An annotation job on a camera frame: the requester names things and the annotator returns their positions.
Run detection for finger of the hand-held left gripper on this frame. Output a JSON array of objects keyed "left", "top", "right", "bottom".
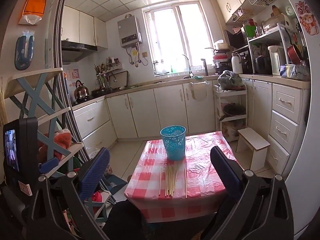
[{"left": 38, "top": 157, "right": 60, "bottom": 175}]

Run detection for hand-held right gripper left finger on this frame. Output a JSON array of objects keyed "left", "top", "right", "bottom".
[{"left": 26, "top": 147, "right": 111, "bottom": 240}]

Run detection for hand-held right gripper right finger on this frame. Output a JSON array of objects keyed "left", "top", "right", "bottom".
[{"left": 200, "top": 145, "right": 294, "bottom": 240}]

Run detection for bunch of wooden chopsticks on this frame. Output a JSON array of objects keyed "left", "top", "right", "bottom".
[{"left": 159, "top": 164, "right": 187, "bottom": 198}]

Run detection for blue plastic cup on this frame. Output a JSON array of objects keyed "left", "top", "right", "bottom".
[{"left": 160, "top": 125, "right": 187, "bottom": 161}]

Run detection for red checked tablecloth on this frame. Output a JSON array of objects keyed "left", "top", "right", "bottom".
[{"left": 124, "top": 131, "right": 247, "bottom": 223}]

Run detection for orange plush toy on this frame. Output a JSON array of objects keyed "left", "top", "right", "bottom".
[{"left": 37, "top": 128, "right": 72, "bottom": 160}]

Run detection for white step stool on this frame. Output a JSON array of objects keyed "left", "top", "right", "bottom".
[{"left": 236, "top": 127, "right": 271, "bottom": 172}]

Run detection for white shelf with blue braces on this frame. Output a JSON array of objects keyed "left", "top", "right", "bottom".
[{"left": 4, "top": 67, "right": 87, "bottom": 180}]

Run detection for white trolley rack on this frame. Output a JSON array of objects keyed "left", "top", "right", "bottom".
[{"left": 213, "top": 83, "right": 248, "bottom": 142}]

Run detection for person's dark trouser leg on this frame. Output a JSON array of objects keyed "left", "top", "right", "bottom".
[{"left": 104, "top": 199, "right": 218, "bottom": 240}]

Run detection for black wok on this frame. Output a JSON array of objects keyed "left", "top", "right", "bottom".
[{"left": 91, "top": 87, "right": 113, "bottom": 97}]

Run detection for metal kettle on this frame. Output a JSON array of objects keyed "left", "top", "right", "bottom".
[{"left": 74, "top": 80, "right": 90, "bottom": 99}]

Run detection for white lower kitchen cabinets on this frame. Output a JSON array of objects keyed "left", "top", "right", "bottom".
[{"left": 71, "top": 76, "right": 310, "bottom": 173}]

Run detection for plastic bag of vegetables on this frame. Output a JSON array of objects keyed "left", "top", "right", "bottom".
[{"left": 217, "top": 70, "right": 244, "bottom": 91}]

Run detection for blue slippers in bag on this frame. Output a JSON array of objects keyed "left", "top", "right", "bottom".
[{"left": 14, "top": 29, "right": 35, "bottom": 71}]

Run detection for white thermos jug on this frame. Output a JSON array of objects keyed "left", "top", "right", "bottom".
[{"left": 231, "top": 52, "right": 244, "bottom": 74}]

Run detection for black rice cooker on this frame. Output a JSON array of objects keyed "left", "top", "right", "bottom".
[{"left": 254, "top": 55, "right": 272, "bottom": 75}]

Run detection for black range hood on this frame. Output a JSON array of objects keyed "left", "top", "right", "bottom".
[{"left": 61, "top": 40, "right": 98, "bottom": 64}]

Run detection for white tall appliance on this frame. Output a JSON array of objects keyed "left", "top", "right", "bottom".
[{"left": 267, "top": 45, "right": 286, "bottom": 76}]

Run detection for red pot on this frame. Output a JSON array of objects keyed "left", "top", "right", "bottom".
[{"left": 284, "top": 27, "right": 304, "bottom": 65}]

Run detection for white counter shelf rack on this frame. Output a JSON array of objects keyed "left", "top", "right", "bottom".
[{"left": 246, "top": 22, "right": 308, "bottom": 76}]

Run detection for window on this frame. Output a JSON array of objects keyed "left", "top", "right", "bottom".
[{"left": 142, "top": 1, "right": 215, "bottom": 77}]

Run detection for grey water heater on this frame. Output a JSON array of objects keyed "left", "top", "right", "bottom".
[{"left": 117, "top": 15, "right": 143, "bottom": 49}]

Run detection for orange plastic bag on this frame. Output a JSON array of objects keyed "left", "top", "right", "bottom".
[{"left": 18, "top": 0, "right": 48, "bottom": 25}]

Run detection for red tiger sticker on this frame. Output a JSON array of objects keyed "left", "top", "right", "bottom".
[{"left": 295, "top": 1, "right": 316, "bottom": 36}]

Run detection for mop handle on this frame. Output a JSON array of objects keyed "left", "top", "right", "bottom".
[{"left": 63, "top": 72, "right": 70, "bottom": 100}]

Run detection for wall utensil rack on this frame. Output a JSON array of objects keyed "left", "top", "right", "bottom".
[{"left": 94, "top": 57, "right": 123, "bottom": 85}]

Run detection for white upper wall cabinets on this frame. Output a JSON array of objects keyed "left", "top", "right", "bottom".
[{"left": 61, "top": 5, "right": 109, "bottom": 50}]

